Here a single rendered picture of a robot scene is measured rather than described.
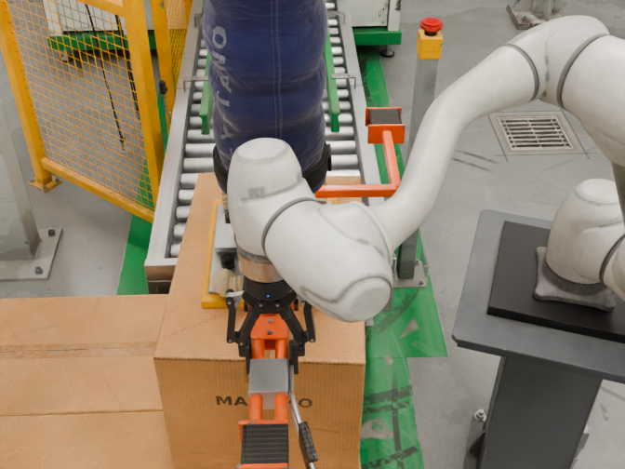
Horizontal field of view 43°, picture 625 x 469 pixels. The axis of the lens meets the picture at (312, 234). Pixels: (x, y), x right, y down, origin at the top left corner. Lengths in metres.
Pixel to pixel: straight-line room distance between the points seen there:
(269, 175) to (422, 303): 1.99
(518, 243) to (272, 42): 0.98
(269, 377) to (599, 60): 0.70
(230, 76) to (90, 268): 1.91
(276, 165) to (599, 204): 0.94
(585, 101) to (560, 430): 1.16
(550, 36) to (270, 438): 0.75
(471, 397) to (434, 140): 1.65
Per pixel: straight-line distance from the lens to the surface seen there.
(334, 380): 1.53
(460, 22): 5.02
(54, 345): 2.16
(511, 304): 1.89
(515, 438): 2.27
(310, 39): 1.36
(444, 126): 1.17
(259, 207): 1.03
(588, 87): 1.26
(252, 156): 1.03
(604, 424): 2.74
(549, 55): 1.30
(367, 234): 0.97
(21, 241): 3.21
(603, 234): 1.79
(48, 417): 2.01
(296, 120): 1.41
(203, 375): 1.54
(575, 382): 2.08
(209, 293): 1.60
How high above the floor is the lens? 2.07
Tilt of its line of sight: 40 degrees down
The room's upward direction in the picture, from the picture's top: straight up
